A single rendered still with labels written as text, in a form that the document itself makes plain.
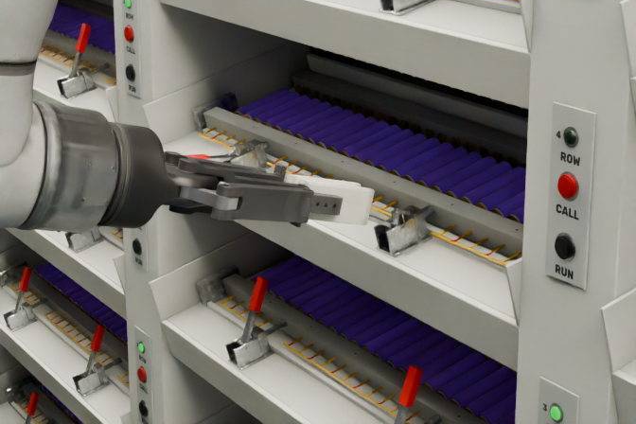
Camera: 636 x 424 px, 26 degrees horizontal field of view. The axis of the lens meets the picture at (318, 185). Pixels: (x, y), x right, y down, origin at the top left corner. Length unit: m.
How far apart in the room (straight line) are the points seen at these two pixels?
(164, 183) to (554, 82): 0.28
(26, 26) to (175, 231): 0.68
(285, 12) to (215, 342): 0.42
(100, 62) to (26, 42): 0.89
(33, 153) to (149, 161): 0.09
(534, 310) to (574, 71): 0.18
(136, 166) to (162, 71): 0.52
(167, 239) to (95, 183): 0.59
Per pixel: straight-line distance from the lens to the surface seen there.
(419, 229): 1.15
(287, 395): 1.36
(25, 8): 0.89
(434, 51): 1.05
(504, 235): 1.09
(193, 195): 0.99
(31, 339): 2.06
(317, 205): 1.07
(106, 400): 1.84
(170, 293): 1.55
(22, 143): 0.92
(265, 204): 1.01
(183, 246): 1.55
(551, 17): 0.94
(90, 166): 0.95
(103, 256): 1.76
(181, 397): 1.61
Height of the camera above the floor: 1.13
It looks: 16 degrees down
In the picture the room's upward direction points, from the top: straight up
